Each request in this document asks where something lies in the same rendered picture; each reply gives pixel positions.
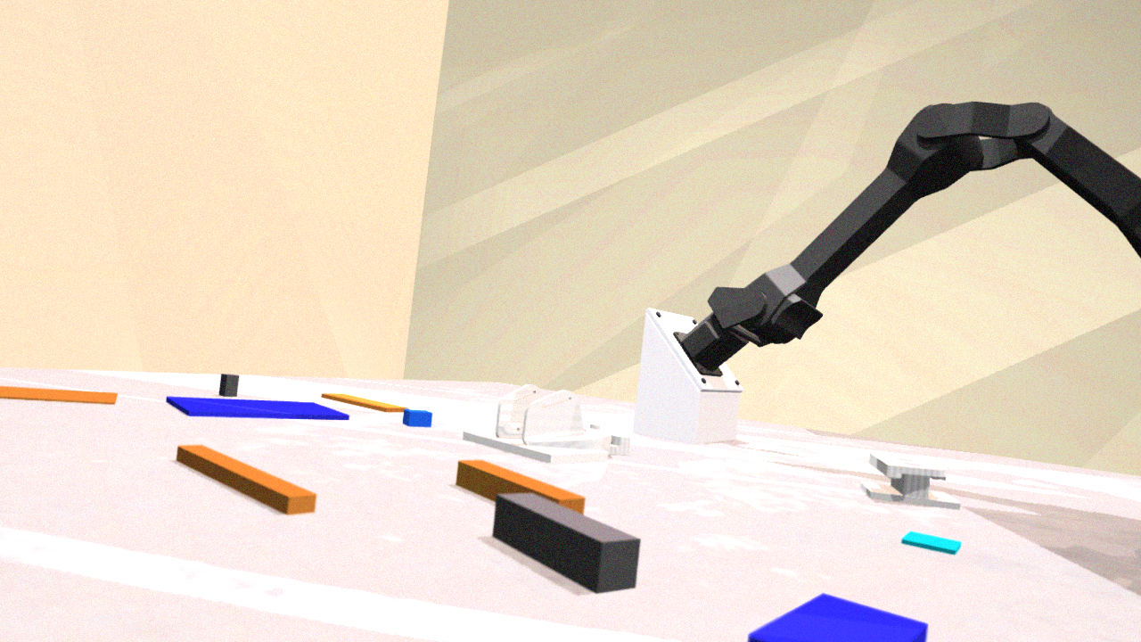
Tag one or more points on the cyan flat rectangular plate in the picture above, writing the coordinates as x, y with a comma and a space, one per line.
931, 542

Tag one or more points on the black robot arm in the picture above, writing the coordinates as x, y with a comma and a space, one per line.
938, 147

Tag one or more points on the blue flat plate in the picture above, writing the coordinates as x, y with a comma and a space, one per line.
243, 408

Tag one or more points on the blue block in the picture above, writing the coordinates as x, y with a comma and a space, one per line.
831, 619
417, 418

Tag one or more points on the beige rounded plate with two round holes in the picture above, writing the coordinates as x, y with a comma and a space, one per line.
893, 467

